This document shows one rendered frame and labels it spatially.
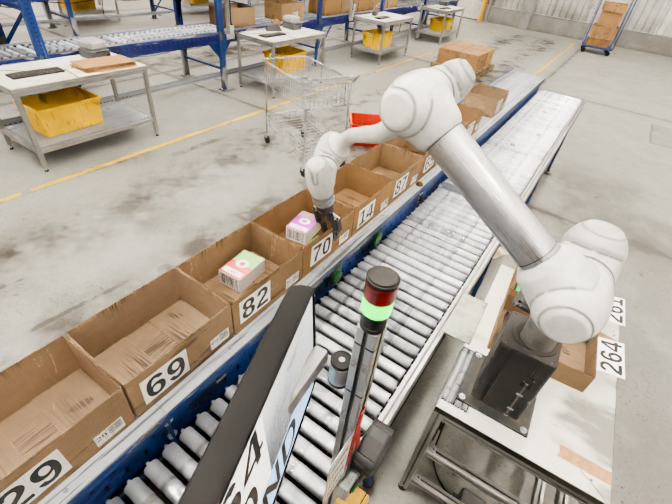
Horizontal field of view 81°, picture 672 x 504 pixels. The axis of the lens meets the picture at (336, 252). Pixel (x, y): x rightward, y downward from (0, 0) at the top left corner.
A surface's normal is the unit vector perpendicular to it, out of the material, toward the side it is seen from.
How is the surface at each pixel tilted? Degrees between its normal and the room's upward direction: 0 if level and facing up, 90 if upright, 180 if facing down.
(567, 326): 92
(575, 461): 0
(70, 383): 1
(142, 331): 0
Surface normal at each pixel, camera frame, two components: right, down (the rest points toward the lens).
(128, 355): 0.07, -0.76
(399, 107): -0.64, 0.37
